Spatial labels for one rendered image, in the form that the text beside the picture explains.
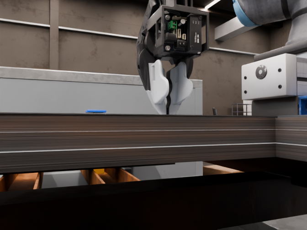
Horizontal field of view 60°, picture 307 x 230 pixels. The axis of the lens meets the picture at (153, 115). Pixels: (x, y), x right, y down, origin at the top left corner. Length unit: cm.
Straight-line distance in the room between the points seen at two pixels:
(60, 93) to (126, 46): 1039
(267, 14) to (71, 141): 75
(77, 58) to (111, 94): 975
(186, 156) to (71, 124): 9
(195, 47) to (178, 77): 6
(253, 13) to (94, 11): 1081
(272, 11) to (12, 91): 91
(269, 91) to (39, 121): 55
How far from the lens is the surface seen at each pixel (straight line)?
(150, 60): 41
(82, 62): 1084
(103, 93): 112
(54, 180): 97
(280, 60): 65
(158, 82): 39
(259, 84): 68
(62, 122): 19
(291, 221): 53
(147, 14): 45
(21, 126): 19
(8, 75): 112
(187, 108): 124
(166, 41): 37
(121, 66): 1117
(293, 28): 83
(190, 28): 38
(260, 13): 87
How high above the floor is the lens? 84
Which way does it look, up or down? 2 degrees up
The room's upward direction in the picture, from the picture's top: straight up
